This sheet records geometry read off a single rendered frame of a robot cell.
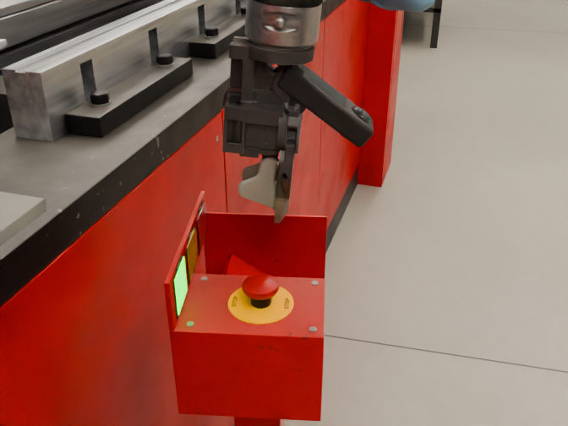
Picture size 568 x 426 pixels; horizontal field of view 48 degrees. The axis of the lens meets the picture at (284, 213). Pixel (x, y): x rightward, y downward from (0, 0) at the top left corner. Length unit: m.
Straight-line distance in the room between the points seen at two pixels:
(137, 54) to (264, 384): 0.59
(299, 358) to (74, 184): 0.33
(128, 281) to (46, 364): 0.18
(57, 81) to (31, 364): 0.37
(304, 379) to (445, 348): 1.21
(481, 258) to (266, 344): 1.69
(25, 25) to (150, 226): 0.50
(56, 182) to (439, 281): 1.56
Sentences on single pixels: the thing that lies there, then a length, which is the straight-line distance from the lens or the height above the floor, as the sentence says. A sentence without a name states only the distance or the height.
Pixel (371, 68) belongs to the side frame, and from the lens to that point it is 2.51.
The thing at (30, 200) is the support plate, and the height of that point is 1.00.
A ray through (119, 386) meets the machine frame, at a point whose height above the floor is 0.58.
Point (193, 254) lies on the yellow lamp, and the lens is 0.73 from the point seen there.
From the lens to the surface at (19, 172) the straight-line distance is 0.83.
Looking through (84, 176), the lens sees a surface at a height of 0.88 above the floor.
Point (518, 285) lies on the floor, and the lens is 2.20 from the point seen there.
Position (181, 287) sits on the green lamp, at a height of 0.81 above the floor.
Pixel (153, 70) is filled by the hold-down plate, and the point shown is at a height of 0.90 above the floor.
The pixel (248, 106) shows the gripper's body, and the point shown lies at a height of 0.98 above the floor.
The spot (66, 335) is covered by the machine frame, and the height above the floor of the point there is 0.73.
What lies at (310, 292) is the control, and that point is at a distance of 0.72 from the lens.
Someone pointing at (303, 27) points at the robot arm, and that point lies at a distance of 0.64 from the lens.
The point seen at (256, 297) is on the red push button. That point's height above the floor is 0.80.
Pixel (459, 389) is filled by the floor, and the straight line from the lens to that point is 1.77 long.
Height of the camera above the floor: 1.21
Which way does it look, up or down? 29 degrees down
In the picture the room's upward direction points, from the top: straight up
